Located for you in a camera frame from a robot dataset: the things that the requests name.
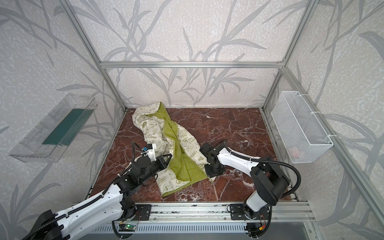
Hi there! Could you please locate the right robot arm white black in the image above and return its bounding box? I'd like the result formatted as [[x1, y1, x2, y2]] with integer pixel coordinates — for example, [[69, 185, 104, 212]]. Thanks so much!
[[200, 142, 290, 219]]

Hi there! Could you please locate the white wire mesh basket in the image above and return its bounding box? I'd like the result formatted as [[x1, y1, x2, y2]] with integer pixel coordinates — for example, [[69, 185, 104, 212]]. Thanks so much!
[[271, 91, 334, 164]]

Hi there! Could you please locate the black mounting plate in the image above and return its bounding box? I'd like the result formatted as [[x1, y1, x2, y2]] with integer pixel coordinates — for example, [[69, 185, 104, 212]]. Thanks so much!
[[126, 204, 152, 221], [227, 204, 272, 221]]

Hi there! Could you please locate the aluminium frame rail base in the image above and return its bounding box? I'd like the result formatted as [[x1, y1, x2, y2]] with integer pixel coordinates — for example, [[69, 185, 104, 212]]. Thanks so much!
[[56, 201, 325, 240]]

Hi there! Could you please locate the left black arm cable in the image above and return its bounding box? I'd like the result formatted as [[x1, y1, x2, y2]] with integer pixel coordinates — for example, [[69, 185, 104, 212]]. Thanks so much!
[[22, 141, 151, 240]]

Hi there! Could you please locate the green lit circuit board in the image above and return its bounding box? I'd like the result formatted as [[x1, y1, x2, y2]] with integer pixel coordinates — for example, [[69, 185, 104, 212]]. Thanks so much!
[[119, 223, 138, 232]]

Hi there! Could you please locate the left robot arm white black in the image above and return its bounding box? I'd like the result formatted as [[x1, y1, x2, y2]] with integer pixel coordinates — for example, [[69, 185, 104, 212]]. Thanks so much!
[[24, 154, 173, 240]]

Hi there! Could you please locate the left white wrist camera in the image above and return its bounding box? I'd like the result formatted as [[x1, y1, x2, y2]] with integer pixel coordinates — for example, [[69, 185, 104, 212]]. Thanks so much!
[[142, 144, 157, 162]]

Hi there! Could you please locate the pink object in basket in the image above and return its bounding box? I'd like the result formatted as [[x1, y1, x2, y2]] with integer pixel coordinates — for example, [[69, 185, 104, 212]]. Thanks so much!
[[289, 148, 302, 159]]

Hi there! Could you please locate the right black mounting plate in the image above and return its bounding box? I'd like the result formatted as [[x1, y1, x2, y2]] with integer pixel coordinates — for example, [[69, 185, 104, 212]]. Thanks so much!
[[227, 204, 272, 221]]

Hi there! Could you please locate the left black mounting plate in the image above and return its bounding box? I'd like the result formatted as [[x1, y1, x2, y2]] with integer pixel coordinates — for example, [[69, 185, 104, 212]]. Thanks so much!
[[126, 204, 152, 221]]

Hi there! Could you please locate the cream green printed jacket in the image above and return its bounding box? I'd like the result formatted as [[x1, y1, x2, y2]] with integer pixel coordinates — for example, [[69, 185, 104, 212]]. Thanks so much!
[[132, 102, 216, 197]]

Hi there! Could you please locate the clear plastic wall tray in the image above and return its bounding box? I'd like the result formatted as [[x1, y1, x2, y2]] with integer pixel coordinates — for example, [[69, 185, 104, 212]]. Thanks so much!
[[9, 94, 98, 163]]

